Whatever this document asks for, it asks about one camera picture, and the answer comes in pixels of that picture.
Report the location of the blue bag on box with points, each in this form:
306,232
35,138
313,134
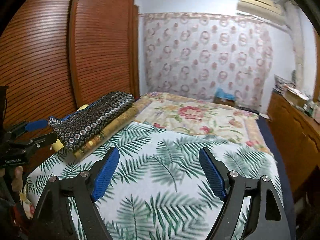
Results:
221,97

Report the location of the brown louvered wardrobe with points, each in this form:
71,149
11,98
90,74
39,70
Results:
57,55

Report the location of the white air conditioner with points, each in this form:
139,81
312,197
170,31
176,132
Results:
265,9

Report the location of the wooden sideboard cabinet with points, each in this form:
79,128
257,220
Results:
297,138

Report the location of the cream tied curtain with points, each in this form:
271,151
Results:
293,21

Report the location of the navy patterned medallion garment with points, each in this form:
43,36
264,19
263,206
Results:
76,129

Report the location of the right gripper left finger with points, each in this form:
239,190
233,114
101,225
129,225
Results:
53,219

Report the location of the palm leaf print blanket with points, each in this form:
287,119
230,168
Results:
159,190

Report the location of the gold patterned folded cloth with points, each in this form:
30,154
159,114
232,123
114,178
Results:
110,130

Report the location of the circle patterned sheer curtain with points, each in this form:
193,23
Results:
194,55

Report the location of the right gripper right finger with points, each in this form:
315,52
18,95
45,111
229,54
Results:
266,217

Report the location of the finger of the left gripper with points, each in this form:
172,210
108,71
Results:
35,125
40,142

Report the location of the cardboard box on cabinet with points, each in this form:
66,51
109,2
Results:
295,97

